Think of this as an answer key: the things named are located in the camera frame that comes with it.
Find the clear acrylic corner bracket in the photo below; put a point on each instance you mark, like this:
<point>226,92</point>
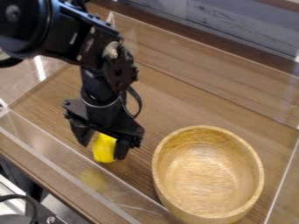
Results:
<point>111,19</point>

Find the black base with screw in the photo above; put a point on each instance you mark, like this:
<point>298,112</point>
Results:
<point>59,215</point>

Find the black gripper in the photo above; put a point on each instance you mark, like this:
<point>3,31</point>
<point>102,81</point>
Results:
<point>108,119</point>

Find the clear acrylic enclosure wall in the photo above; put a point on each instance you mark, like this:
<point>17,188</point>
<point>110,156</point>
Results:
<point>198,80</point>

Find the brown wooden bowl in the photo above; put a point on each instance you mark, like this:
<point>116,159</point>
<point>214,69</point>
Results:
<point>208,175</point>

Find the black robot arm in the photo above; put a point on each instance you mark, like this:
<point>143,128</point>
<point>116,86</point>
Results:
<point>59,29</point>

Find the yellow lemon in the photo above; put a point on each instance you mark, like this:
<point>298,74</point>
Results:
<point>103,148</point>

